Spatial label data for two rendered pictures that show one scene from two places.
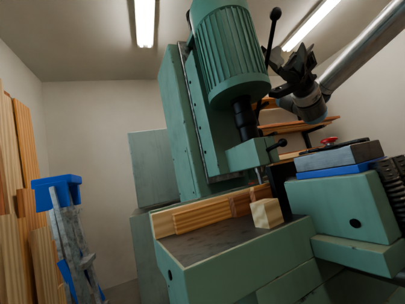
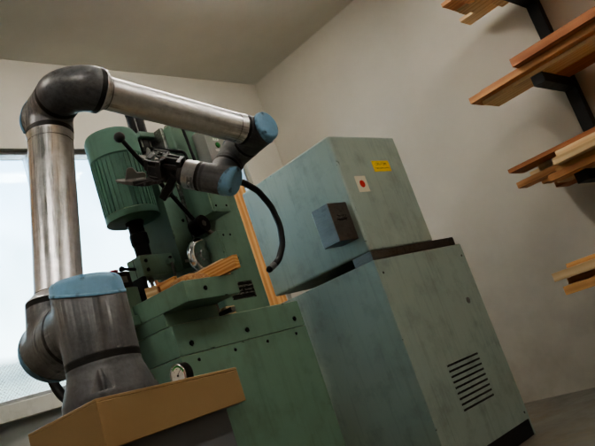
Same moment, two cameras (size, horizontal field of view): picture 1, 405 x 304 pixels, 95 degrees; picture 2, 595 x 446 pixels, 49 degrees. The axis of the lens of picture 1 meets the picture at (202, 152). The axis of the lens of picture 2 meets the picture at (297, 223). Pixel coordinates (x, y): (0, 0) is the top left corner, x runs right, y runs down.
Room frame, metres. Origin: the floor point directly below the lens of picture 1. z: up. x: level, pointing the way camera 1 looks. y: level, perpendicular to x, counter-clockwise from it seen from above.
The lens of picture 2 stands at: (-0.04, -2.19, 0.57)
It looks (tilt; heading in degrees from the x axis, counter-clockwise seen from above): 12 degrees up; 61
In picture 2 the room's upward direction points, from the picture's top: 19 degrees counter-clockwise
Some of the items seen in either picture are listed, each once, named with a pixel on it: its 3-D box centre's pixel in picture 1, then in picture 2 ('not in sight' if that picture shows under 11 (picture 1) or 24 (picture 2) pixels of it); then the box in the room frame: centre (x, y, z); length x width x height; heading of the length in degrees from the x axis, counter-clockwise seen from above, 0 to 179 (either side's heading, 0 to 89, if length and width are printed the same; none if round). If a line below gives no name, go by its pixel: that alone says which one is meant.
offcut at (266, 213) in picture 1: (266, 212); not in sight; (0.33, -0.08, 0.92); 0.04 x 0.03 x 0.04; 123
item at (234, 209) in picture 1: (269, 195); not in sight; (0.48, -0.14, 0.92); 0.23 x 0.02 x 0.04; 116
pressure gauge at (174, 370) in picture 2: not in sight; (183, 378); (0.43, -0.46, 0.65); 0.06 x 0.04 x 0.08; 116
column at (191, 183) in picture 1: (201, 140); (200, 229); (0.77, -0.01, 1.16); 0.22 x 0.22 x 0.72; 26
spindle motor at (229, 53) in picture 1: (228, 51); (121, 179); (0.50, -0.14, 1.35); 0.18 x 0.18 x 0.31
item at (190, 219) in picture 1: (281, 191); (169, 296); (0.53, -0.19, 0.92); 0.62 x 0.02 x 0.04; 116
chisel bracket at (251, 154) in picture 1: (251, 158); (153, 269); (0.52, -0.13, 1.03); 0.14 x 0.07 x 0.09; 26
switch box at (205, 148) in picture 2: not in sight; (212, 152); (0.85, -0.12, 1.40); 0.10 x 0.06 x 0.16; 26
